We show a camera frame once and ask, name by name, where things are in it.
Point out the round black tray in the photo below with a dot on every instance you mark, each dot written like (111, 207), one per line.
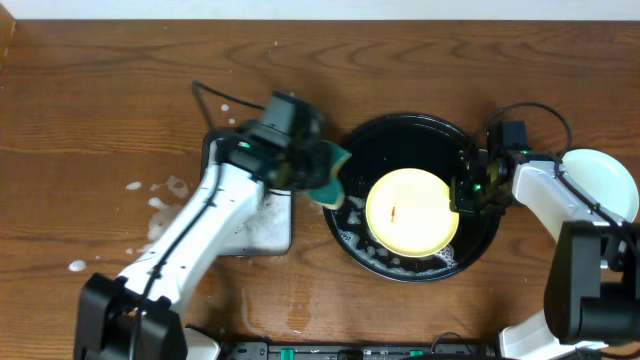
(393, 142)

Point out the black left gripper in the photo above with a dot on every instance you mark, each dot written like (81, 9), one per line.
(310, 163)

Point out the green yellow sponge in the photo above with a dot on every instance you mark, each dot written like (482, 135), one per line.
(331, 195)

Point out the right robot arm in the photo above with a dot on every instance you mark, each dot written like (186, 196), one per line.
(591, 299)

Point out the rectangular black soap tray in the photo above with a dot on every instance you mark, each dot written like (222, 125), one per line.
(265, 230)

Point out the yellow plate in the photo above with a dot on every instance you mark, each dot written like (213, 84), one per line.
(408, 212)

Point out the white plate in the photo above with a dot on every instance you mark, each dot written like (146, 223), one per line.
(605, 179)

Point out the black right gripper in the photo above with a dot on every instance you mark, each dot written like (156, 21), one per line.
(460, 201)

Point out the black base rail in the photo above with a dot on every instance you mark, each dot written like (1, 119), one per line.
(258, 350)

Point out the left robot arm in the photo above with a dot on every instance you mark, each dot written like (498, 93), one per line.
(138, 314)

